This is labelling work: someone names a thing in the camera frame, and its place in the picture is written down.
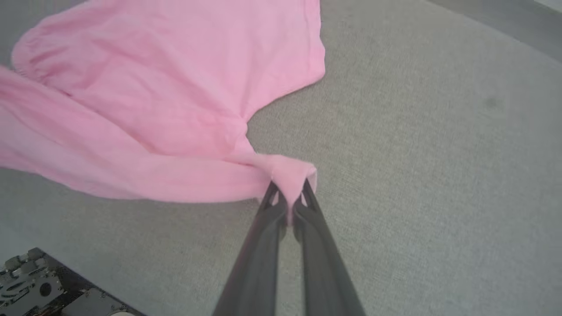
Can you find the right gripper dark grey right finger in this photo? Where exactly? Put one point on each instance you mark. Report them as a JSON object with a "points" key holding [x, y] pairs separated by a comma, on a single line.
{"points": [[322, 267]]}

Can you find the pink garment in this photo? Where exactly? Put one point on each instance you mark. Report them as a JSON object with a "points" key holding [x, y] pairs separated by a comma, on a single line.
{"points": [[153, 87]]}

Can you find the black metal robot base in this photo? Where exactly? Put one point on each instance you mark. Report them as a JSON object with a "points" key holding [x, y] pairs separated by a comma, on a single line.
{"points": [[39, 285]]}

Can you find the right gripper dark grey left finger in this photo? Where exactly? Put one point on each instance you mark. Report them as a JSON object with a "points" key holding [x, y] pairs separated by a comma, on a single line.
{"points": [[259, 263]]}

